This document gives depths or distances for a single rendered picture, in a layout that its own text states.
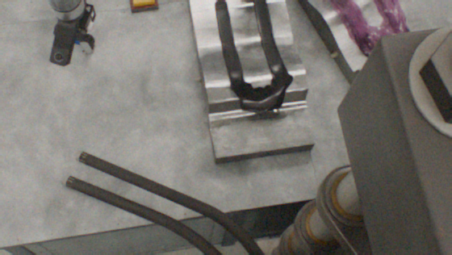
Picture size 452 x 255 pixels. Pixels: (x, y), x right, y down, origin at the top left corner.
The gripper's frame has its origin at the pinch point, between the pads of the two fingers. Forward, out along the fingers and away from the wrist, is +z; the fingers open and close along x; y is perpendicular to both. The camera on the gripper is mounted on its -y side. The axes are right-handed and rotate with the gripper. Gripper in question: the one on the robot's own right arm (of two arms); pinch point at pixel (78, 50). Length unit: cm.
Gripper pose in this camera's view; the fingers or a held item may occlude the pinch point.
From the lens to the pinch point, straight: 180.1
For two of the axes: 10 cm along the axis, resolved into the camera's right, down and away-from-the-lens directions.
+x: -9.6, -2.6, 1.0
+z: 0.0, 3.6, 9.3
